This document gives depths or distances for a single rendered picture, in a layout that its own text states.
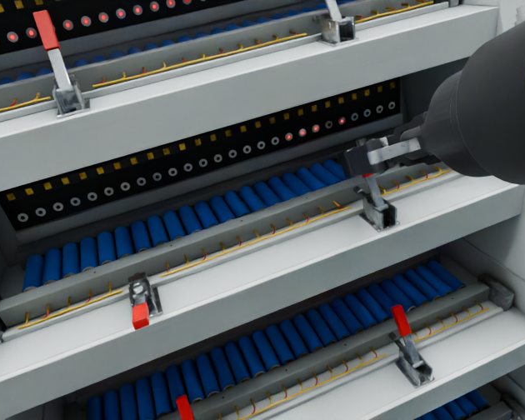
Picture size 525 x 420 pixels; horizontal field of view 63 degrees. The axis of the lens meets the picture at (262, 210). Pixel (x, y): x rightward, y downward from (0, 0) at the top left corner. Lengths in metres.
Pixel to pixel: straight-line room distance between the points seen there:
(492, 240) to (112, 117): 0.51
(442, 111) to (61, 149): 0.30
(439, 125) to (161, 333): 0.30
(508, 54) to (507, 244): 0.41
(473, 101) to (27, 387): 0.42
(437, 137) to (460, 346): 0.36
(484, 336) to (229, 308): 0.34
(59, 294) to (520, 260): 0.55
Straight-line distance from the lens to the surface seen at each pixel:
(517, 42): 0.26
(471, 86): 0.27
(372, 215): 0.49
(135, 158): 0.55
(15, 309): 0.50
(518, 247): 0.63
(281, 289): 0.44
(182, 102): 0.40
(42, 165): 0.42
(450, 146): 0.30
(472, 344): 0.62
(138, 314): 0.37
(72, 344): 0.45
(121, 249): 0.51
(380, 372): 0.58
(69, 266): 0.52
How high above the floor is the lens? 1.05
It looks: 12 degrees down
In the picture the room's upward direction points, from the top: 16 degrees counter-clockwise
